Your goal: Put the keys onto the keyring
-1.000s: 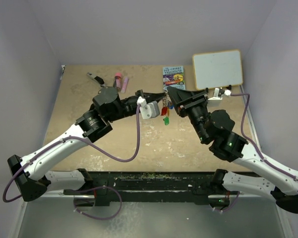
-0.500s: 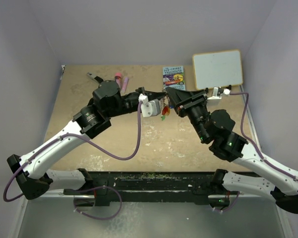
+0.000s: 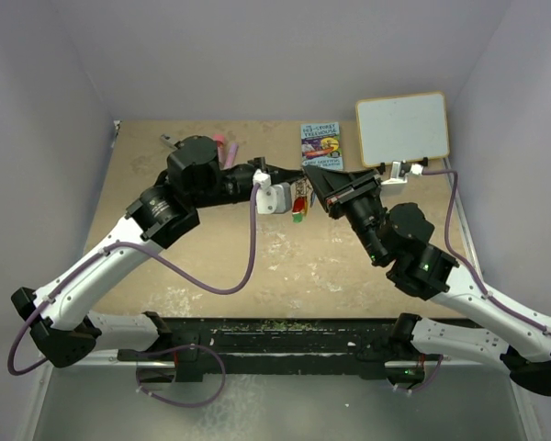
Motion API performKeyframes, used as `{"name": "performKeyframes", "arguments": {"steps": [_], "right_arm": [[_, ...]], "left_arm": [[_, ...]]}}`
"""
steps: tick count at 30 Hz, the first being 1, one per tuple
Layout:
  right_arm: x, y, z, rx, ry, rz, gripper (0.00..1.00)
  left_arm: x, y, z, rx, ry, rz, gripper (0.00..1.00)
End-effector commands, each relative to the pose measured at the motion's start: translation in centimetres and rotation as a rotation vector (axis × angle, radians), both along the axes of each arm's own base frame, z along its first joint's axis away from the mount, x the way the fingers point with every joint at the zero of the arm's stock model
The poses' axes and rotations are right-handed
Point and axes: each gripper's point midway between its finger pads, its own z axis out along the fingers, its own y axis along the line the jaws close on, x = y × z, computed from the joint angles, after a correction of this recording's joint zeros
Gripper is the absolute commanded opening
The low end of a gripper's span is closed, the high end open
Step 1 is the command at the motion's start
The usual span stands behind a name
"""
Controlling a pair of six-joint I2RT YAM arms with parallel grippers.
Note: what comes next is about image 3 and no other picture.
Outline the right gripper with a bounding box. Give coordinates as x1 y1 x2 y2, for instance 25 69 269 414
305 164 388 265

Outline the large keyring with small rings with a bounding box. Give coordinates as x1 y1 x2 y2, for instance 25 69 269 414
294 177 312 204

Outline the green key tag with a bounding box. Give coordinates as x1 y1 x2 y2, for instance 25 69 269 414
292 212 304 223

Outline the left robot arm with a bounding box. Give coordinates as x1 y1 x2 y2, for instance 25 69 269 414
11 135 303 368

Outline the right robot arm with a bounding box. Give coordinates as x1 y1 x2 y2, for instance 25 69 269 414
303 165 551 397

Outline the treehouse paperback book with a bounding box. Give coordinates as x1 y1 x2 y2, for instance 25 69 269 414
300 122 343 171

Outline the pink tube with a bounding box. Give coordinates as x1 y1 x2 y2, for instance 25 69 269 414
223 142 239 169

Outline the small whiteboard on stand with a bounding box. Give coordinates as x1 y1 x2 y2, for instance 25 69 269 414
355 91 450 168

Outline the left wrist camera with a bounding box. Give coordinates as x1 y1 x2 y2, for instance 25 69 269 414
253 170 293 215

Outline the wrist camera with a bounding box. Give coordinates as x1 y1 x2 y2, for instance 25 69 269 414
253 170 293 215
381 161 424 187

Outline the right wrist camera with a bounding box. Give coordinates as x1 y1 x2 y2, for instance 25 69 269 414
381 161 424 187

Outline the right aluminium rail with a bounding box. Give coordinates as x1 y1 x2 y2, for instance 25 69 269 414
443 158 523 368

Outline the black base frame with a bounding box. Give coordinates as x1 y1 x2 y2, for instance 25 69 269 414
91 314 442 385

